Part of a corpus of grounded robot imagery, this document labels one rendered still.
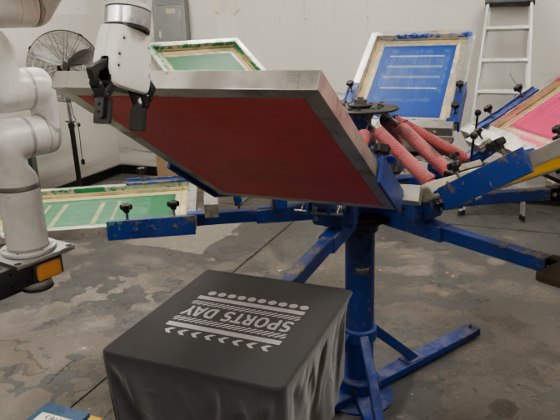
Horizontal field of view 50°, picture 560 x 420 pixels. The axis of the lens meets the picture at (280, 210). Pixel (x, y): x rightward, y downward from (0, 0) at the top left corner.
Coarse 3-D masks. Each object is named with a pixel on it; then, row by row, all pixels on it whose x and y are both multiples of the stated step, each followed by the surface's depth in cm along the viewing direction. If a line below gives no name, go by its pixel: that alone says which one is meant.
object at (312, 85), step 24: (72, 72) 122; (168, 72) 114; (192, 72) 112; (216, 72) 110; (240, 72) 108; (264, 72) 106; (288, 72) 104; (312, 72) 103; (72, 96) 126; (168, 96) 117; (192, 96) 114; (216, 96) 112; (240, 96) 110; (264, 96) 108; (288, 96) 106; (312, 96) 104; (336, 96) 111; (336, 120) 113; (144, 144) 153; (360, 144) 129; (360, 168) 140; (216, 192) 192
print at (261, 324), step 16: (192, 304) 155; (208, 304) 155; (224, 304) 154; (240, 304) 154; (256, 304) 154; (272, 304) 153; (288, 304) 153; (176, 320) 147; (192, 320) 147; (208, 320) 146; (224, 320) 146; (240, 320) 146; (256, 320) 145; (272, 320) 145; (288, 320) 145; (192, 336) 139; (208, 336) 139; (224, 336) 139; (240, 336) 138; (256, 336) 138; (272, 336) 138; (272, 352) 131
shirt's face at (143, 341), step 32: (192, 288) 164; (224, 288) 163; (256, 288) 163; (288, 288) 162; (320, 288) 161; (160, 320) 147; (320, 320) 144; (128, 352) 133; (160, 352) 133; (192, 352) 132; (224, 352) 132; (256, 352) 131; (288, 352) 131
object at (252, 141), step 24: (216, 120) 125; (240, 120) 123; (264, 120) 120; (288, 120) 118; (312, 120) 115; (240, 144) 138; (264, 144) 135; (288, 144) 132; (312, 144) 129; (336, 144) 127; (264, 168) 155; (288, 168) 151; (312, 168) 147; (336, 168) 143; (312, 192) 170; (336, 192) 166; (360, 192) 161
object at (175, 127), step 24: (120, 96) 121; (120, 120) 137; (168, 120) 131; (192, 120) 128; (168, 144) 149; (192, 144) 145; (216, 144) 142; (192, 168) 168; (216, 168) 163; (240, 168) 159; (240, 192) 186; (264, 192) 181; (288, 192) 175
